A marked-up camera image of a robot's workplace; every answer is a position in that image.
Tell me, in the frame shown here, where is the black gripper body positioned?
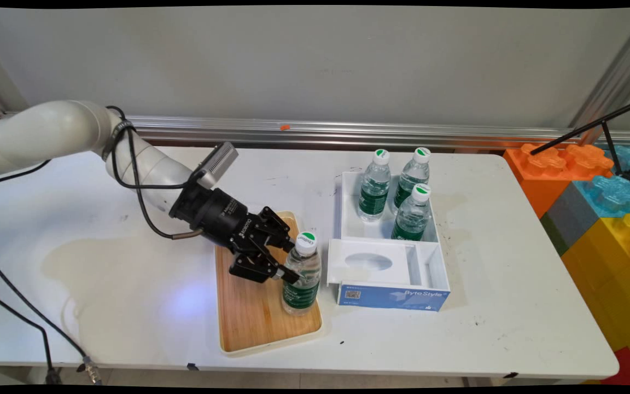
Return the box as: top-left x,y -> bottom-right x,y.
169,183 -> 264,255

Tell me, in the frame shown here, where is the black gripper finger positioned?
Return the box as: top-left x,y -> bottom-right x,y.
229,244 -> 301,285
258,206 -> 296,252

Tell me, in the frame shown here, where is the clear water bottle green label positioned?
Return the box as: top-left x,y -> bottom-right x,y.
281,231 -> 322,317
393,147 -> 431,211
358,149 -> 391,222
390,183 -> 431,241

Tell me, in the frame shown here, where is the wooden tray cream rim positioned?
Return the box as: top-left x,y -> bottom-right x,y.
214,211 -> 324,357

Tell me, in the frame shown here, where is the white blue cardboard box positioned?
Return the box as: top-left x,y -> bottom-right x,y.
326,171 -> 451,312

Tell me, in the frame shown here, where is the orange foam block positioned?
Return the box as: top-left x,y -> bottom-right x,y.
504,142 -> 614,218

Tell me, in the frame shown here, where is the grey foam block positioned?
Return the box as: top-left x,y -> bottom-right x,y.
539,183 -> 600,257

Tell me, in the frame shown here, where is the blue foam block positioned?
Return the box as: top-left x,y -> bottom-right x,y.
572,145 -> 630,218

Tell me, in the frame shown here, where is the black tripod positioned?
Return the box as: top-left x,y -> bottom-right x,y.
530,94 -> 630,184

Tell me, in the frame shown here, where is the red foam block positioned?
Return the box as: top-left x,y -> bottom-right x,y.
602,347 -> 630,386

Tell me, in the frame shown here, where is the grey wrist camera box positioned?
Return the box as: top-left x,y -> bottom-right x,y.
192,141 -> 239,190

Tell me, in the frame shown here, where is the black camera cable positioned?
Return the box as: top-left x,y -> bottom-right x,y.
108,123 -> 203,190

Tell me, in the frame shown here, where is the black cable metal plug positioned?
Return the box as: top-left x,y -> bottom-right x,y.
106,106 -> 205,240

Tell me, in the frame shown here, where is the horizontal aluminium frame rail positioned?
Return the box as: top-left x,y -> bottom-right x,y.
126,115 -> 630,149

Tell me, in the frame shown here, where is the black hanging cable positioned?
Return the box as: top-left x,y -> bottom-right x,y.
0,289 -> 63,385
0,249 -> 102,385

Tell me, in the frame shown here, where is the slanted aluminium frame post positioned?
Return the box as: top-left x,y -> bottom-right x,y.
569,11 -> 630,132

